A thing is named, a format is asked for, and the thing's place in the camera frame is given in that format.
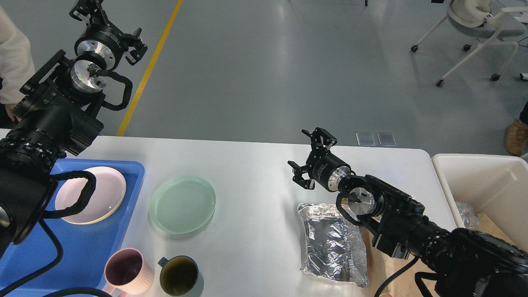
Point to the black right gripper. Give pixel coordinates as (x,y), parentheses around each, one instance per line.
(325,168)

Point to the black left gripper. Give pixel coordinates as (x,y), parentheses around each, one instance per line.
(100,43)

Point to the dark green ceramic mug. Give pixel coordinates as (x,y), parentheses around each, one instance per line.
(181,277)

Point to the pink ceramic mug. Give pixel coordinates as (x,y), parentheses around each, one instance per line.
(128,271)

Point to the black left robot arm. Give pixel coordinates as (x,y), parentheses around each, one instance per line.
(58,116)

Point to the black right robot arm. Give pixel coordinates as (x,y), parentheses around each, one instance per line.
(462,262)

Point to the left floor socket plate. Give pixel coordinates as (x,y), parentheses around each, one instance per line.
(366,139)

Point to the floor socket plate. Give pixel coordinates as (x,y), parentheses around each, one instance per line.
(366,139)
(386,139)

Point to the right floor socket plate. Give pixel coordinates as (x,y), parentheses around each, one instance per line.
(386,139)

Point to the silver foil bag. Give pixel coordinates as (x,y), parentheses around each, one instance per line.
(334,248)

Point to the person in cream sweater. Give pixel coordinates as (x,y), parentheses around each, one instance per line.
(16,63)

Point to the green ceramic plate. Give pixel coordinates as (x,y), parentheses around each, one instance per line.
(182,205)

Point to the pink ceramic plate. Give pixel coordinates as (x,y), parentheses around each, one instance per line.
(109,193)

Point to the white plastic bin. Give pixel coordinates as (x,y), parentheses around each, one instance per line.
(493,185)

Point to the brown boot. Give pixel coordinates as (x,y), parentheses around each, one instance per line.
(516,136)

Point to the blue plastic tray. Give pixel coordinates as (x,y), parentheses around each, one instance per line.
(87,247)

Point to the white office chair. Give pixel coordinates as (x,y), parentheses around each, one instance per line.
(485,25)

